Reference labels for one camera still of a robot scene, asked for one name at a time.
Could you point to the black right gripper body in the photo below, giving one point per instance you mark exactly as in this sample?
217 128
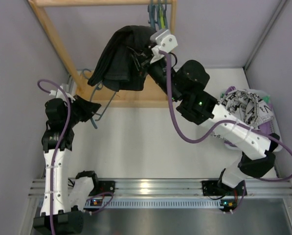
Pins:
146 59

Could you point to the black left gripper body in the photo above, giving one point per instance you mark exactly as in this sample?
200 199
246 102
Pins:
77 107

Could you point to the black trousers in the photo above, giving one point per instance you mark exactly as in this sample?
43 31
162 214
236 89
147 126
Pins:
116 68

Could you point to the blue hanger of newsprint garment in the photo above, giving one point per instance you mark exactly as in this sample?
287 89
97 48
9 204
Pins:
151 14

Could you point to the black white newsprint garment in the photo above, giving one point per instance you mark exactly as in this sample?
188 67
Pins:
248 107

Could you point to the purple shirt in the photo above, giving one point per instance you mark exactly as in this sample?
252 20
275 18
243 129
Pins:
265 128

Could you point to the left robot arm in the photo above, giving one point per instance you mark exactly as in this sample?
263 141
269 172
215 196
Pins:
62 209

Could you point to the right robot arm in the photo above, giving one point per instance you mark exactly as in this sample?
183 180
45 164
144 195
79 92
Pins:
201 108

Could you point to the lime green hanger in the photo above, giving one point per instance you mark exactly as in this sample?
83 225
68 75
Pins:
160 15

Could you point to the blue empty hanger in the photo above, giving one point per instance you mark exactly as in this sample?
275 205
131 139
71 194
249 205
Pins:
164 22

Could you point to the wooden clothes rack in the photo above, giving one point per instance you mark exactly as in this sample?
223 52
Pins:
150 97

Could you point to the green white garment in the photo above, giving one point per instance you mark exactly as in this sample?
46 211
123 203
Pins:
266 99

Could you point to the white perforated basket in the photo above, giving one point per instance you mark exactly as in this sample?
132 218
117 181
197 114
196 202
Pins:
273 127

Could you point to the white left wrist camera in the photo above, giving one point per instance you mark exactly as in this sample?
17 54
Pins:
61 92

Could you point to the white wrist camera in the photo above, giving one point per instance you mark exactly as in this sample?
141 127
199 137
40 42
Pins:
164 41
61 92

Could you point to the grey wall corner rail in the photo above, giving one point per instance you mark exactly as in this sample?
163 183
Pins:
71 85

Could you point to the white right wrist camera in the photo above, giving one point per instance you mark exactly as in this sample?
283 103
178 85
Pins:
164 41

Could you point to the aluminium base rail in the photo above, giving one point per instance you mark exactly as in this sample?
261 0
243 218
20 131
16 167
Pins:
193 188

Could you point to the grey slotted cable duct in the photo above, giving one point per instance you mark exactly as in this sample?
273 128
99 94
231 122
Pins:
164 203

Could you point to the grey right wall rail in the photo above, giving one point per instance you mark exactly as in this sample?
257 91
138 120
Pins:
280 7

